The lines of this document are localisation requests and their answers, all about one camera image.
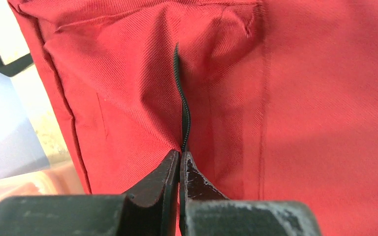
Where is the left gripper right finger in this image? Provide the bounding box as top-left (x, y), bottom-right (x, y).
top-left (179, 152), bottom-right (321, 236)

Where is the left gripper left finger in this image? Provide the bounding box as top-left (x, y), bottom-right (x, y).
top-left (0, 150), bottom-right (180, 236)

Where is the red student backpack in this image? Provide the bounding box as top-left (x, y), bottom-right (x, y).
top-left (9, 0), bottom-right (378, 236)

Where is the pink translucent storage box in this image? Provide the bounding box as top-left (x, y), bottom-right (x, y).
top-left (0, 161), bottom-right (84, 202)

